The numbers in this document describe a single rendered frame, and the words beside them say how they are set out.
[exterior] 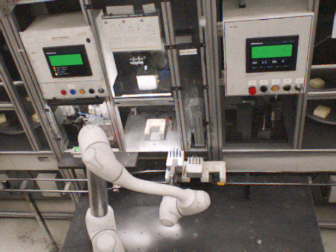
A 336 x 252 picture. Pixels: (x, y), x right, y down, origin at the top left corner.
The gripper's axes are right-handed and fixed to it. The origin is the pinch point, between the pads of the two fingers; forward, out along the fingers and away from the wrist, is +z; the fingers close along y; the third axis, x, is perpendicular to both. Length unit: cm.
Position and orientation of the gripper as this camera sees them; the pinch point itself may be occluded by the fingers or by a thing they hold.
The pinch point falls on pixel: (174, 165)
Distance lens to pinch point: 234.6
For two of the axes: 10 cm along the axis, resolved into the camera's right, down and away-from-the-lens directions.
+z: 1.7, -6.4, 7.5
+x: -9.7, 0.2, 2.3
